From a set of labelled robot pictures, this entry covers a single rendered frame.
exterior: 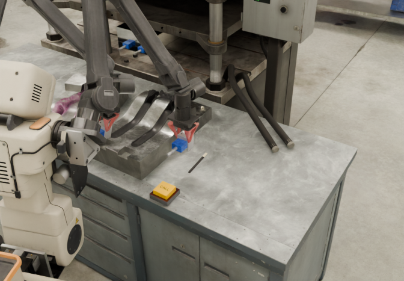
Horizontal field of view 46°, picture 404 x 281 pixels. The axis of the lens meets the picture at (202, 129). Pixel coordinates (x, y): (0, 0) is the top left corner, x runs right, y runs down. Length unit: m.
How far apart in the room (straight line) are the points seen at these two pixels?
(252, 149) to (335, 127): 1.72
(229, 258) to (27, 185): 0.75
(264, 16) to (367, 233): 1.34
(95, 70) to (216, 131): 0.77
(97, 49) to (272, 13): 0.99
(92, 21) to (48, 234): 0.70
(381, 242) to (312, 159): 0.99
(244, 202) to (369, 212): 1.36
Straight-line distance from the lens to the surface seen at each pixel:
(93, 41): 1.46
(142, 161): 1.76
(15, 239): 1.75
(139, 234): 2.02
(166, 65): 1.59
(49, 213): 1.59
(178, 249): 1.94
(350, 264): 2.65
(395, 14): 5.12
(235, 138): 2.00
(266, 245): 1.57
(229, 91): 2.38
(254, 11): 2.24
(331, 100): 3.92
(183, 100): 1.63
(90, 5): 1.49
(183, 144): 1.72
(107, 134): 1.83
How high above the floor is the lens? 1.97
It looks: 35 degrees down
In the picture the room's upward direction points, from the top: 1 degrees counter-clockwise
